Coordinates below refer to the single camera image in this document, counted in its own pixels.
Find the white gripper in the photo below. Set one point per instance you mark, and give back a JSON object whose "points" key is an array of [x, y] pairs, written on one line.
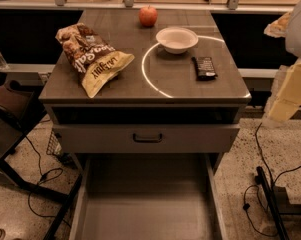
{"points": [[298, 30]]}

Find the black rxbar chocolate bar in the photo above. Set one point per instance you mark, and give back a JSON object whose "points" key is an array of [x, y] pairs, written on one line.
{"points": [[204, 68]]}

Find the open middle drawer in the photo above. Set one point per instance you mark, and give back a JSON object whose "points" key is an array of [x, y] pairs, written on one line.
{"points": [[148, 197]]}

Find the white paper bowl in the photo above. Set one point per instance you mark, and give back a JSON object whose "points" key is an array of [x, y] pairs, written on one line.
{"points": [[176, 40]]}

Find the black stand base right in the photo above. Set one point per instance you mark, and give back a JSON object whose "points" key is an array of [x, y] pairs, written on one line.
{"points": [[278, 202]]}

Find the red apple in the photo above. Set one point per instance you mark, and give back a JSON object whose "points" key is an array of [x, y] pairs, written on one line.
{"points": [[148, 16]]}

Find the brown yellow chip bag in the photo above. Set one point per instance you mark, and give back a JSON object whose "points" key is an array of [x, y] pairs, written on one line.
{"points": [[96, 61]]}

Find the dark side table left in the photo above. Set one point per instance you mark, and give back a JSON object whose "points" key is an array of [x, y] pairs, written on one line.
{"points": [[20, 112]]}

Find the closed upper drawer with handle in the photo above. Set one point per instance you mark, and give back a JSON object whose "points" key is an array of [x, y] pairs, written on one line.
{"points": [[127, 138]]}

